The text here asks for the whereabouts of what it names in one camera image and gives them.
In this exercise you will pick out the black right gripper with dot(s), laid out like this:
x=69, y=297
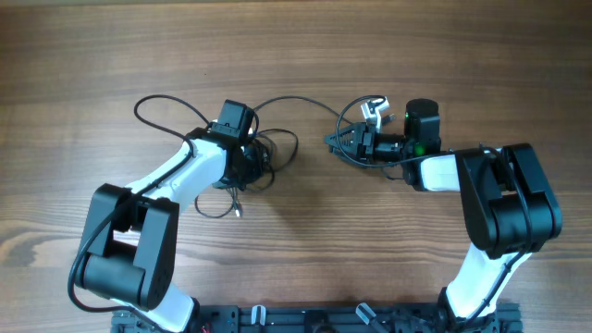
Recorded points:
x=363, y=133

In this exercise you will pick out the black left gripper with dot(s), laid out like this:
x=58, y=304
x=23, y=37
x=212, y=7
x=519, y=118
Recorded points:
x=254, y=170

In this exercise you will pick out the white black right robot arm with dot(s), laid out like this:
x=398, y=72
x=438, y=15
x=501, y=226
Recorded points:
x=509, y=208

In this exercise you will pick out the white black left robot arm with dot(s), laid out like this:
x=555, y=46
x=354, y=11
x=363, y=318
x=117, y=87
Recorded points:
x=128, y=246

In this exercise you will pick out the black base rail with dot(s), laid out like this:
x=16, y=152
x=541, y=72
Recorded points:
x=403, y=317

